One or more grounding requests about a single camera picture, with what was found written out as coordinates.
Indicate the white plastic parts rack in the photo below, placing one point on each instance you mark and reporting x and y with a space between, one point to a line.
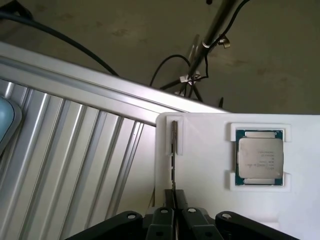
205 162

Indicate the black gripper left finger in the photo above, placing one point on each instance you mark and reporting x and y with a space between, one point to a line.
160 225

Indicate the small black rod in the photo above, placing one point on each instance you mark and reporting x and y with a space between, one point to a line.
221 102

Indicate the silver CPU chip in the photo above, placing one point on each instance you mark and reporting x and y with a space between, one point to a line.
260 157

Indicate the pale blue grey device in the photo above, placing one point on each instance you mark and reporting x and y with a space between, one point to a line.
7 120

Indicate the grey metal pole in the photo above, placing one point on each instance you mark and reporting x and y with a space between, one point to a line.
167 58

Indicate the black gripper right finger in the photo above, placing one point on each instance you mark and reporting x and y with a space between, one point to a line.
192 225

